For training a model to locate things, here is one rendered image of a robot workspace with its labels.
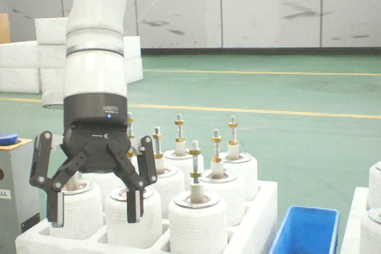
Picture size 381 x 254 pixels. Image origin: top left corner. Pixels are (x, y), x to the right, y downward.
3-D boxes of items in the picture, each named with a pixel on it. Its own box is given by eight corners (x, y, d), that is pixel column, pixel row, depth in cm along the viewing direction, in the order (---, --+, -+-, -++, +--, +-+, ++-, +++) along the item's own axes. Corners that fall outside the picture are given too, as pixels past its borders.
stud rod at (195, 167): (194, 184, 81) (193, 140, 79) (200, 185, 81) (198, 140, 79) (192, 186, 80) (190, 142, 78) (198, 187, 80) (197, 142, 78)
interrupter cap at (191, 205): (164, 201, 81) (164, 197, 81) (199, 190, 86) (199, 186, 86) (193, 215, 76) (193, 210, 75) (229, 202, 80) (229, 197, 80)
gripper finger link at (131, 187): (134, 174, 59) (135, 217, 58) (155, 174, 61) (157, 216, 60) (128, 175, 60) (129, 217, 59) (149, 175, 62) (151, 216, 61)
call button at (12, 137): (9, 148, 95) (7, 138, 94) (-8, 147, 96) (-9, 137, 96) (22, 143, 98) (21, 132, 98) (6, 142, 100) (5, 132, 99)
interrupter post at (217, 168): (212, 175, 93) (212, 159, 92) (225, 176, 92) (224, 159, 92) (210, 180, 91) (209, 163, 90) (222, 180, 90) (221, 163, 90)
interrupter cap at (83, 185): (44, 189, 89) (43, 186, 89) (81, 179, 94) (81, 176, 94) (63, 200, 84) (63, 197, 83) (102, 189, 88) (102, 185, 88)
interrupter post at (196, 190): (186, 201, 81) (186, 182, 80) (198, 197, 82) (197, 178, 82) (195, 205, 79) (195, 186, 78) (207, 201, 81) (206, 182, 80)
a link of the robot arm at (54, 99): (105, 114, 68) (105, 71, 69) (144, 96, 58) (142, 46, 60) (39, 109, 63) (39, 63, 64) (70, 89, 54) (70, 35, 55)
